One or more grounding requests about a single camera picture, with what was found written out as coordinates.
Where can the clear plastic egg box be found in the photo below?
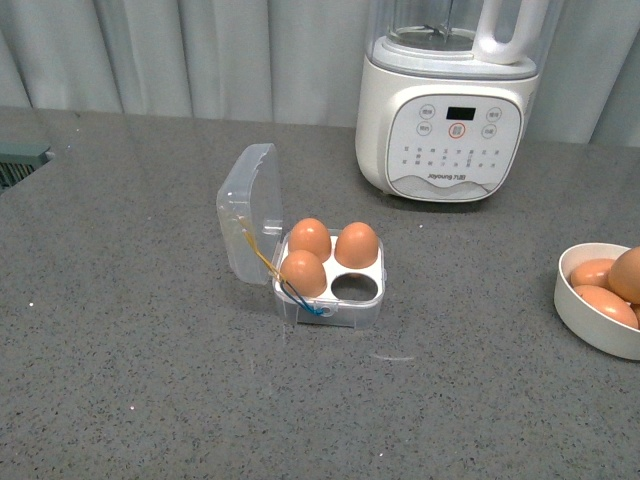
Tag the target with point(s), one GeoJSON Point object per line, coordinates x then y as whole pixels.
{"type": "Point", "coordinates": [353, 297]}

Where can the blue rubber band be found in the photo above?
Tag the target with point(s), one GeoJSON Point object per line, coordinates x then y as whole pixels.
{"type": "Point", "coordinates": [292, 293]}

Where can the yellow rubber band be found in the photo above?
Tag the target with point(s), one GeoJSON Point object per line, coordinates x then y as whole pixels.
{"type": "Point", "coordinates": [253, 244]}

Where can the grey curtain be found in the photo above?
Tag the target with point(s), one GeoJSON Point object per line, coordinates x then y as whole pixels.
{"type": "Point", "coordinates": [285, 61]}

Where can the white Joyoung blender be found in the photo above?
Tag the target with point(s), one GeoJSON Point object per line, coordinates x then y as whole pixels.
{"type": "Point", "coordinates": [446, 93]}

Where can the white round bowl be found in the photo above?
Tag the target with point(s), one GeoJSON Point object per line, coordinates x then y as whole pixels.
{"type": "Point", "coordinates": [583, 320]}

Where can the grey-green rack at left edge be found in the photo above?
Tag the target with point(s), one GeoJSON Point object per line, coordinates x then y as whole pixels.
{"type": "Point", "coordinates": [19, 160]}

